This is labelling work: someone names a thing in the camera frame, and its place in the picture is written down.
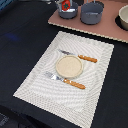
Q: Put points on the fork with wooden handle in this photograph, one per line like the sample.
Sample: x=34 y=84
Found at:
x=55 y=77

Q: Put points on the woven beige placemat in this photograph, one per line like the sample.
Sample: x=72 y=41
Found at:
x=72 y=99

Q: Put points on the red tomato-shaped sausage toy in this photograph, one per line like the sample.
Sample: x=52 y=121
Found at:
x=65 y=5

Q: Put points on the grey frying pan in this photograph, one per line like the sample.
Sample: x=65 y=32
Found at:
x=69 y=15

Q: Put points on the beige bowl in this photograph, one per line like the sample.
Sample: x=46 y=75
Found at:
x=123 y=14

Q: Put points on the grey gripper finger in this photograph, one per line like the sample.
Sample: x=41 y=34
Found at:
x=60 y=5

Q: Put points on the round beige plate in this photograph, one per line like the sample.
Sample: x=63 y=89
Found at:
x=69 y=66

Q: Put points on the pink stove board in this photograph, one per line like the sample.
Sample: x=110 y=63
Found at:
x=106 y=28

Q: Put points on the grey cooking pot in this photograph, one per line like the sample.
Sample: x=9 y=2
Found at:
x=91 y=13

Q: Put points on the knife with wooden handle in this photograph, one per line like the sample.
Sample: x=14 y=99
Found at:
x=80 y=56

